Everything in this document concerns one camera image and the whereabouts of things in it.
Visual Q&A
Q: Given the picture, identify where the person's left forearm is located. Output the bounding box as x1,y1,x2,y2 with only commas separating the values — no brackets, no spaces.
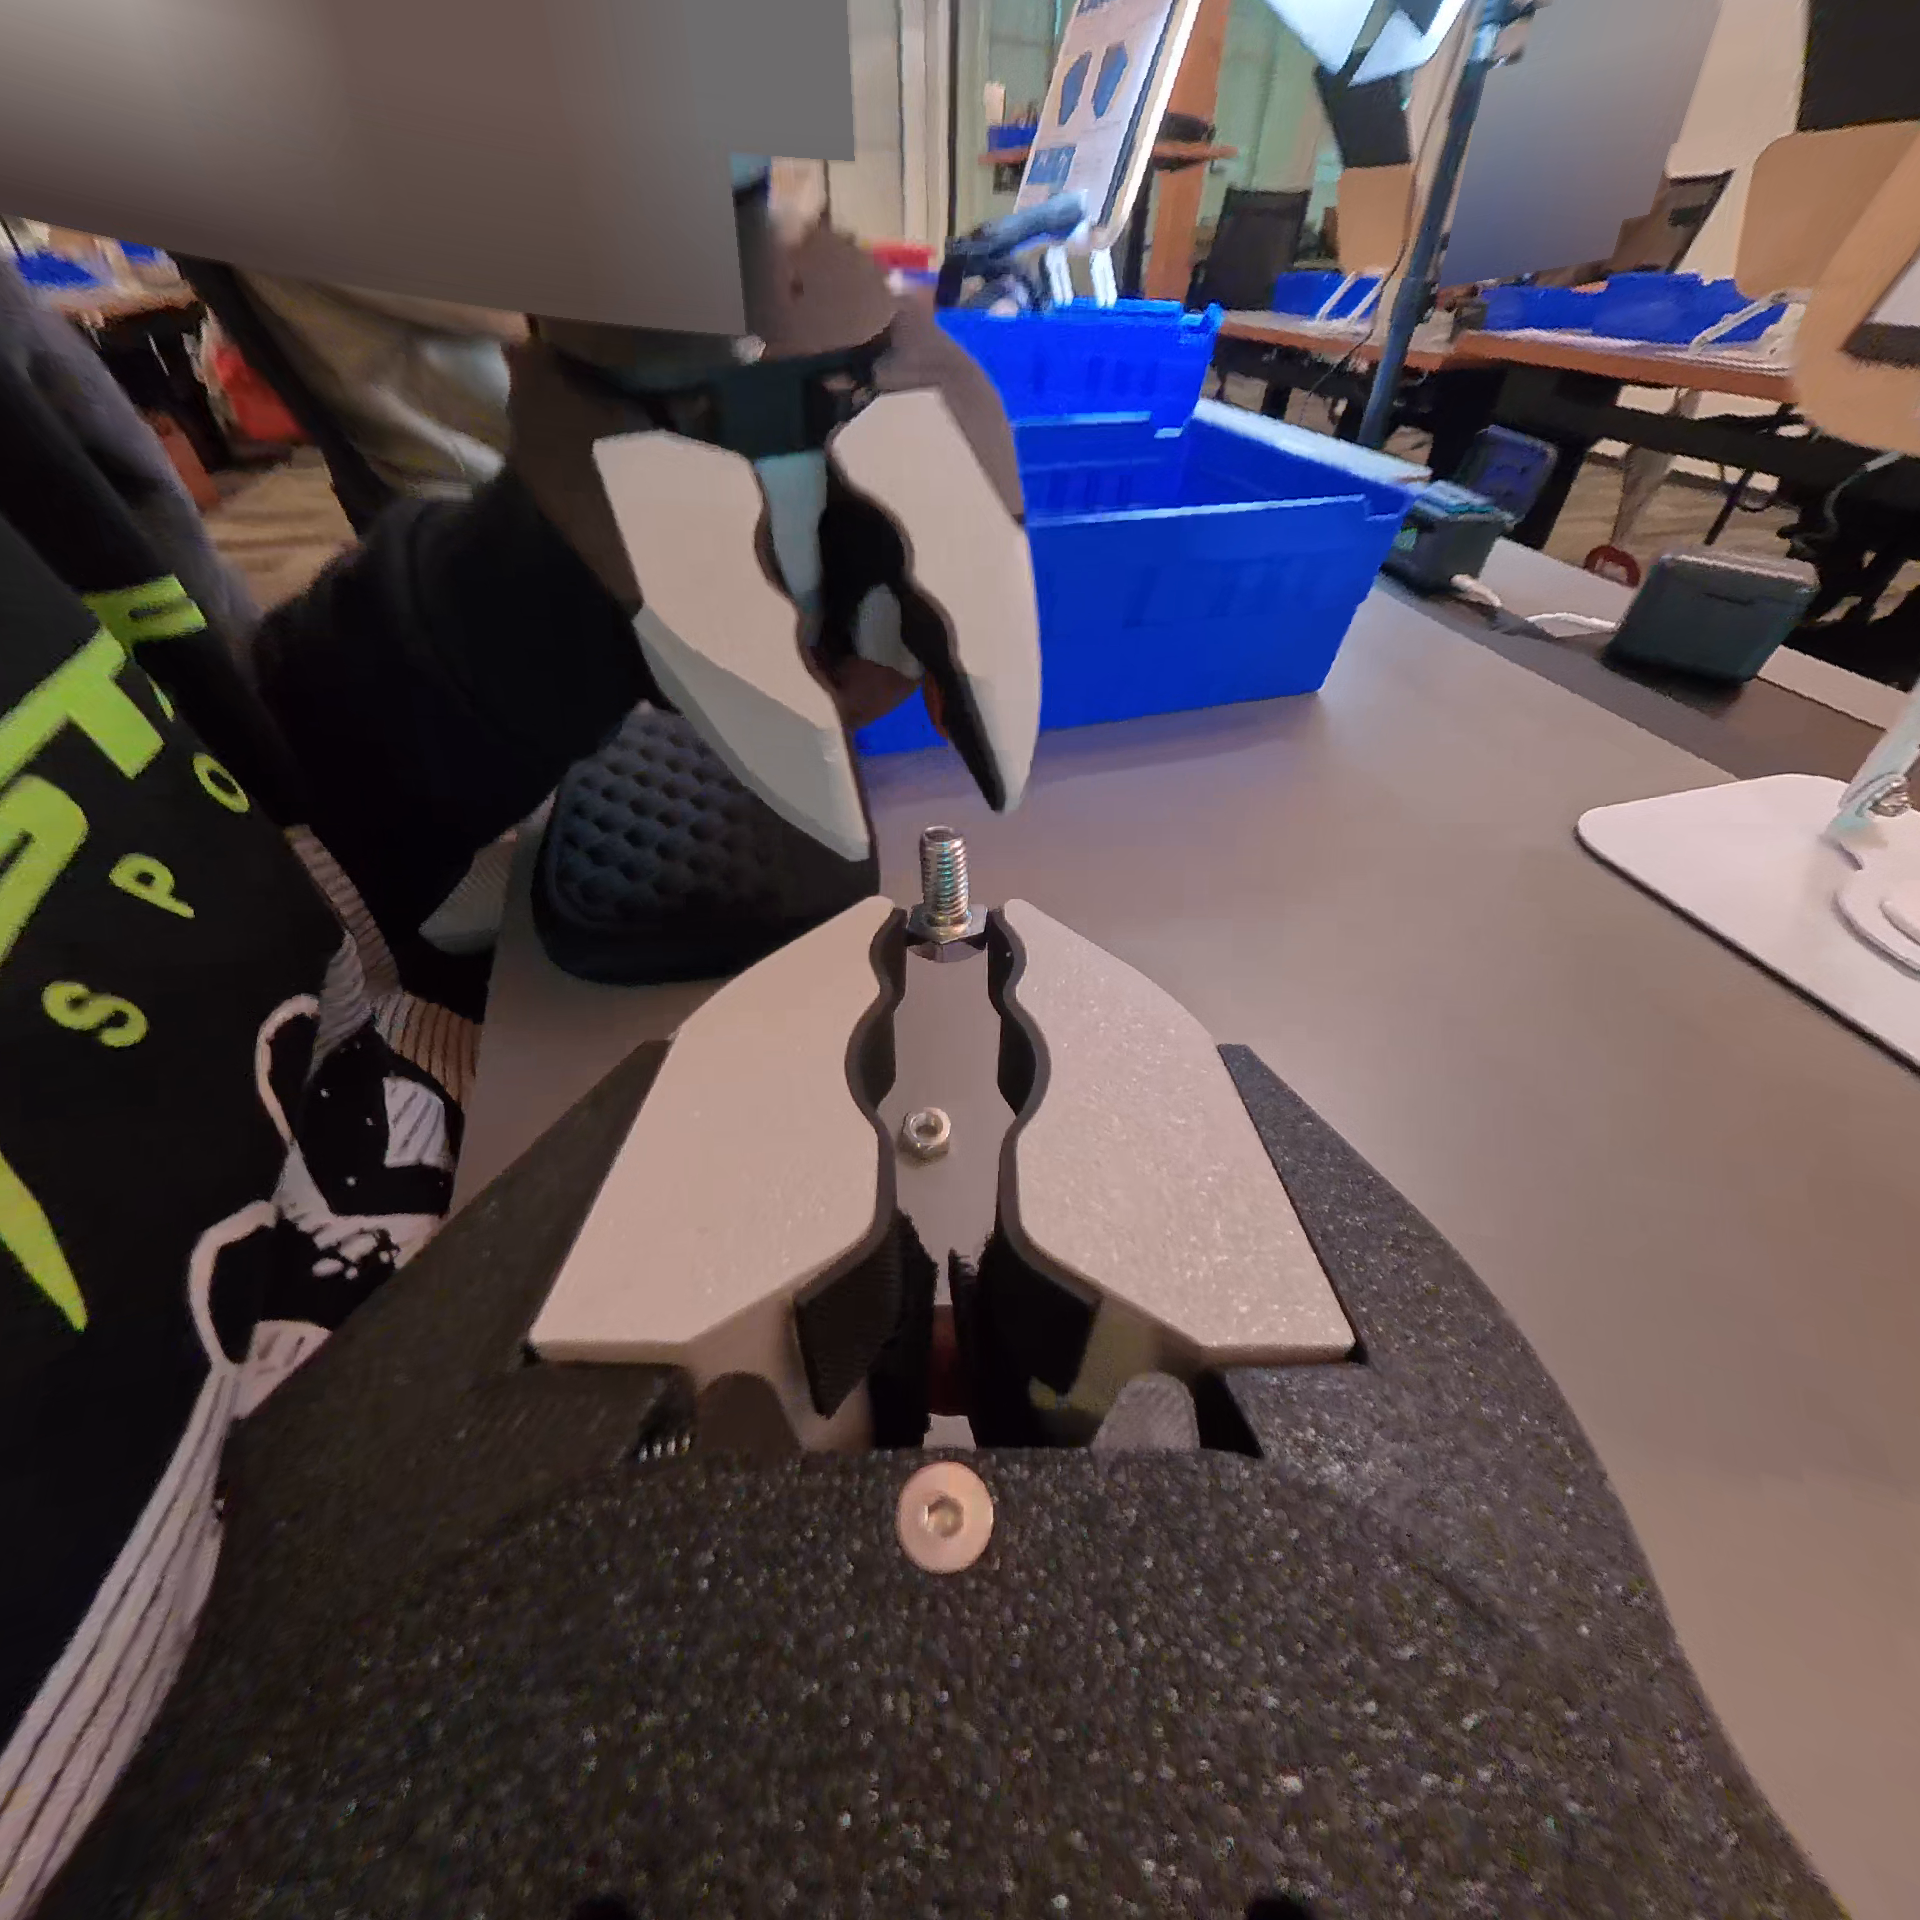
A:
254,459,653,969

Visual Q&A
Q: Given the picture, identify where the small black device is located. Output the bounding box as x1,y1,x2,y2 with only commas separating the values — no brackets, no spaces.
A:
1383,485,1519,589

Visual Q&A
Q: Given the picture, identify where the black mesh cushion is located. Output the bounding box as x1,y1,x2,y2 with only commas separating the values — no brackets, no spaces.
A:
533,704,875,989

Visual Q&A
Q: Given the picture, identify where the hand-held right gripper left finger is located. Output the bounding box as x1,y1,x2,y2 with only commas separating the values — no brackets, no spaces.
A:
527,909,912,1423

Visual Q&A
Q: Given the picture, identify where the row of blue bins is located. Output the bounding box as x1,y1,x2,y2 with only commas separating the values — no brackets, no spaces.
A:
1272,265,1808,344

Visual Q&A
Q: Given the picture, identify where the black office chair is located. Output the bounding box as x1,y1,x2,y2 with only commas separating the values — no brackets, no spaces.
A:
1197,186,1325,320

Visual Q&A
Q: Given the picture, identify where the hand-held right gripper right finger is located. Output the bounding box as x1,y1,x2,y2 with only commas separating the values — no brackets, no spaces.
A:
979,909,1359,1423

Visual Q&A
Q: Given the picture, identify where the studio light on stand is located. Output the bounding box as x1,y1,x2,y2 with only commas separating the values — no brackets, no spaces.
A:
1276,0,1537,456

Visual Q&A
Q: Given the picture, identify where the long thin silver bolt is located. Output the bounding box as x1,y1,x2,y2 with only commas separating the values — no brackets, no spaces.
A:
907,823,985,950

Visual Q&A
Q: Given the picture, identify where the person's black printed shirt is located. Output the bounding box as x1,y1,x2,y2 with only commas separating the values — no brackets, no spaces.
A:
0,265,489,1833

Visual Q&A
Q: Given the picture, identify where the sign on white stand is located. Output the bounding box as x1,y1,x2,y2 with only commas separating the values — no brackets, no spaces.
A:
1579,135,1920,1072

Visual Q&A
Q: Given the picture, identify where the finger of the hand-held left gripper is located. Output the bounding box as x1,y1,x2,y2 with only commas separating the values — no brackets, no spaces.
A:
589,430,875,865
830,379,1048,821

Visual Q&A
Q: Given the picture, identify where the wooden office desk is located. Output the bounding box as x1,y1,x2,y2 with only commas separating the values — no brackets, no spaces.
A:
1216,302,1920,435

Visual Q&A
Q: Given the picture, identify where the white cable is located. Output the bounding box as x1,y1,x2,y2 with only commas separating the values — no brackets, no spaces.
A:
1483,583,1625,649

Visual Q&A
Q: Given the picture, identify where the printed poster banner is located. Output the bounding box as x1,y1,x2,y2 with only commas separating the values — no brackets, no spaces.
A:
1033,0,1208,232

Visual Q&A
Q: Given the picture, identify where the large blue plastic bin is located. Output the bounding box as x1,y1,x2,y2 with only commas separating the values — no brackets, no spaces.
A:
853,402,1415,753

